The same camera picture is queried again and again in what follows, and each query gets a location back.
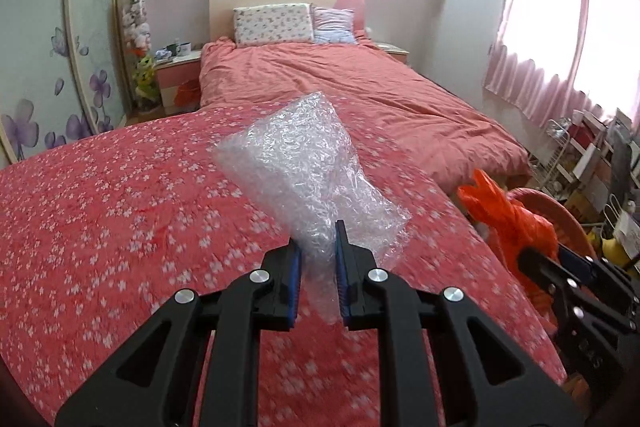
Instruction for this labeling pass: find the orange plastic bag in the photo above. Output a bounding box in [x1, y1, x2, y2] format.
[457, 169, 559, 327]

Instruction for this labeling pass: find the bubble wrap sheet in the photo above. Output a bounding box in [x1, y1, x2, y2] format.
[214, 92, 411, 323]

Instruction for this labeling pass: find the orange plastic laundry basket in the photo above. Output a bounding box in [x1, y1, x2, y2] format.
[506, 187, 597, 259]

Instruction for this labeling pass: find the red floral table cover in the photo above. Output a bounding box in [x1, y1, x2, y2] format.
[1, 98, 566, 421]

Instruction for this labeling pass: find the pink bed duvet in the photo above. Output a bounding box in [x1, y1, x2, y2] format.
[200, 38, 529, 193]

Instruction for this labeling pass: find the pink window curtain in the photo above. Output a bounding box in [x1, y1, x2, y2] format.
[484, 0, 639, 126]

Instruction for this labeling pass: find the plush toy display tube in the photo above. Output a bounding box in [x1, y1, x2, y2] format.
[122, 0, 160, 112]

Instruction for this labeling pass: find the pink bedside table left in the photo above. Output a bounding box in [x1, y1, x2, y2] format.
[155, 51, 201, 116]

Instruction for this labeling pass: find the green plush toy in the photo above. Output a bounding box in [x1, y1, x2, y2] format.
[134, 55, 160, 108]

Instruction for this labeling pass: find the bedside table right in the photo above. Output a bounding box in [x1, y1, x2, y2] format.
[375, 42, 409, 65]

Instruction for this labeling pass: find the wardrobe with purple flowers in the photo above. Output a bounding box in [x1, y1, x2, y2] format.
[1, 0, 129, 166]

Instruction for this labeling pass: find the white mug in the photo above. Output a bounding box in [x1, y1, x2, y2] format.
[177, 42, 192, 56]

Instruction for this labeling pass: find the floral white pillow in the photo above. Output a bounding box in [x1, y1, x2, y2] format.
[233, 3, 314, 48]

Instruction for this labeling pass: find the pink striped pillow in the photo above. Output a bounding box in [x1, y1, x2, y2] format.
[312, 5, 357, 44]

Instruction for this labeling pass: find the white wire shelf rack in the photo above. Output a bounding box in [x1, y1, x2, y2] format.
[528, 110, 639, 228]

